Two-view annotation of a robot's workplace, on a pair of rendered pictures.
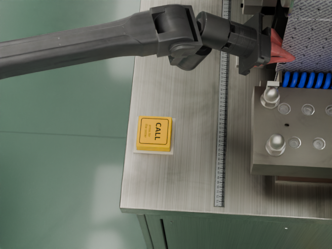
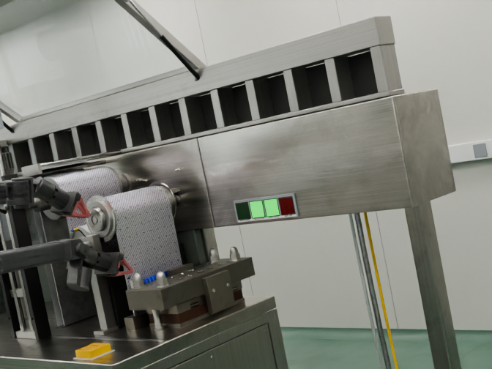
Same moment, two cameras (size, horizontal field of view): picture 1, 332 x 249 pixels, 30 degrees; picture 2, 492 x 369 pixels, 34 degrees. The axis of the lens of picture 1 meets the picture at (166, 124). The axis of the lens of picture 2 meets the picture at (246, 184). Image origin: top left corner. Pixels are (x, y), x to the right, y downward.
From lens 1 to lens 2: 205 cm
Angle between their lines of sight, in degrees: 74
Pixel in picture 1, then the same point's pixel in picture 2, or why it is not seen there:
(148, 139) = (94, 347)
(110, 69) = not seen: outside the picture
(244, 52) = (108, 258)
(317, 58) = (142, 266)
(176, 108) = not seen: hidden behind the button
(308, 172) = (188, 289)
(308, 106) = not seen: hidden behind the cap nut
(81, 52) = (37, 248)
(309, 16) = (124, 225)
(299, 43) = (129, 252)
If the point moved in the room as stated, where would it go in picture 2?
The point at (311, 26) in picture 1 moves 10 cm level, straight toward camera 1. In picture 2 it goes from (128, 234) to (141, 234)
